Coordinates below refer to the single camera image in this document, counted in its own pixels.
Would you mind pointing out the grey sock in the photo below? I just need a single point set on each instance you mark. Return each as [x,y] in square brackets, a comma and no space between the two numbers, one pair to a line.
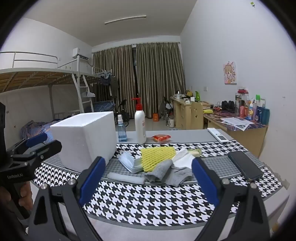
[166,173]

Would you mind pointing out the white tissue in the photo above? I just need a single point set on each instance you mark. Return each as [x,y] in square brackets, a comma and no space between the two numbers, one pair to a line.
[185,160]

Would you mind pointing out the wooden chair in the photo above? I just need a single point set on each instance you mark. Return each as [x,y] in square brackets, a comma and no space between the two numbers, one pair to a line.
[196,113]

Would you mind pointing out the orange container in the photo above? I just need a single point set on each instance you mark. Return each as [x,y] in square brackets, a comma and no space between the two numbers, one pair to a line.
[156,117]

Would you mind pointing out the ceiling tube light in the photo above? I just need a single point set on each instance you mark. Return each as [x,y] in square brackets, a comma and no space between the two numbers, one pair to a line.
[124,19]

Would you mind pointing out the white pump bottle red top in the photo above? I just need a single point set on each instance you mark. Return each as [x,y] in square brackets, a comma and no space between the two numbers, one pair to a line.
[140,125]

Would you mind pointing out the white metal bunk bed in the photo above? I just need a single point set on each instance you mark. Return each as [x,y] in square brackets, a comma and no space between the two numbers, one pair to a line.
[34,76]

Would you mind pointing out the blue plaid blanket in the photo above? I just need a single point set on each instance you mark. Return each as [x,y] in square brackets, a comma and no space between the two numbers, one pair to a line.
[34,128]

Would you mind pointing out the cartoon wall poster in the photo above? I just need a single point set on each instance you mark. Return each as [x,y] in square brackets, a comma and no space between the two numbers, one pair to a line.
[230,73]

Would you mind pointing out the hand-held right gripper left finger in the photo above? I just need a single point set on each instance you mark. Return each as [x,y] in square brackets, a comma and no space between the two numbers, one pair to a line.
[92,178]

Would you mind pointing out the black smartphone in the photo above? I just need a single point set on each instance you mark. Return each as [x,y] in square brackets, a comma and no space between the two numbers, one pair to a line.
[245,165]

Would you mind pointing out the person's left hand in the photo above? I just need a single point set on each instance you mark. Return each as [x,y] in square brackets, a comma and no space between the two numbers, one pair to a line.
[26,197]

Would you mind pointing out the hanging dark clothes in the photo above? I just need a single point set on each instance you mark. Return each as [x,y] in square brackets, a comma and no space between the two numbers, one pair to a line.
[108,84]

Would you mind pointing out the printed papers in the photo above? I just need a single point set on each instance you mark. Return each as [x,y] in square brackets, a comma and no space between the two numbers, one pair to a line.
[235,122]

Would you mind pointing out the white remote control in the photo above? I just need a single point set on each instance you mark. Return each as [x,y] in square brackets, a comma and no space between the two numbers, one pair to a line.
[218,135]

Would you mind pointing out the black bag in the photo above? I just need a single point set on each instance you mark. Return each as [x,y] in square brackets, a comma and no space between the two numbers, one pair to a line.
[227,105]

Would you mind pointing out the row of toiletry bottles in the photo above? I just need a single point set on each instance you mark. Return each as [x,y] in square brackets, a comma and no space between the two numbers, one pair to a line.
[254,109]

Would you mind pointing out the wooden drawer desk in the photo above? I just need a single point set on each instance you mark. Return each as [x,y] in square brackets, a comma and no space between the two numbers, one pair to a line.
[182,113]

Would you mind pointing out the white air conditioner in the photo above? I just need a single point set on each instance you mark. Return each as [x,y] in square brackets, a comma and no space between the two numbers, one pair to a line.
[77,52]

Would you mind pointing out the clear pack of face masks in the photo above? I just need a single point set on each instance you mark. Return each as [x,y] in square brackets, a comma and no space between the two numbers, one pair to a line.
[129,162]

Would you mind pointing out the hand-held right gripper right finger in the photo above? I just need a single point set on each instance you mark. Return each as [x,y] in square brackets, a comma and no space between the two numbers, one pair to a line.
[204,183]

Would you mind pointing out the yellow cloth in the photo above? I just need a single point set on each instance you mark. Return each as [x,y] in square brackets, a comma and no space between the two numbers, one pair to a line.
[208,111]

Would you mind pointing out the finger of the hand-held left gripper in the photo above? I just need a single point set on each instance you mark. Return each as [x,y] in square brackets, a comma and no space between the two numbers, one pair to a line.
[48,148]
[37,139]

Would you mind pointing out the black folding chair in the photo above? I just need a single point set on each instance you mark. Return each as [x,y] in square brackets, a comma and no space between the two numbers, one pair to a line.
[122,111]

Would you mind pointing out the brown curtain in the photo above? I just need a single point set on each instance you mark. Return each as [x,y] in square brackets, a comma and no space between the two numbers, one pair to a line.
[115,74]
[159,74]

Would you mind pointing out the metal cooking pot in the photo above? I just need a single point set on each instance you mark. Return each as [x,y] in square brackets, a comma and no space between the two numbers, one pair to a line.
[178,95]

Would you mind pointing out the green bottle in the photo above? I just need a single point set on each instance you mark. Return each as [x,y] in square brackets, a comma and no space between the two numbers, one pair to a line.
[197,96]

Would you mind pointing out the houndstooth table mat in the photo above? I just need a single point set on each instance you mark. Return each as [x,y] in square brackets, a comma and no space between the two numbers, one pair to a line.
[150,204]

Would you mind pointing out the white foam box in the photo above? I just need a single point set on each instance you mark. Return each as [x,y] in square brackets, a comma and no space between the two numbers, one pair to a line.
[81,139]

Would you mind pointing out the blue checked mattress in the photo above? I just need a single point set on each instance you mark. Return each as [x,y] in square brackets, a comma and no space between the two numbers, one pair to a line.
[104,106]

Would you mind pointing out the orange snack packet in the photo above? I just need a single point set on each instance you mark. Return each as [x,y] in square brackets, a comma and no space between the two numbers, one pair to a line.
[161,138]

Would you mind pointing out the blue spray bottle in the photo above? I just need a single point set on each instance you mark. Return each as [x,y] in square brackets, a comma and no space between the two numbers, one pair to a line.
[122,132]

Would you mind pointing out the yellow foam net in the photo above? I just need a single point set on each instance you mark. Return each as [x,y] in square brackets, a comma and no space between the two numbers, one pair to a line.
[155,157]

